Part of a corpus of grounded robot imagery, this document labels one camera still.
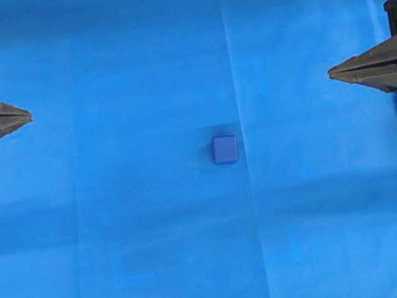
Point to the blue block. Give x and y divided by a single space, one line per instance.
225 149

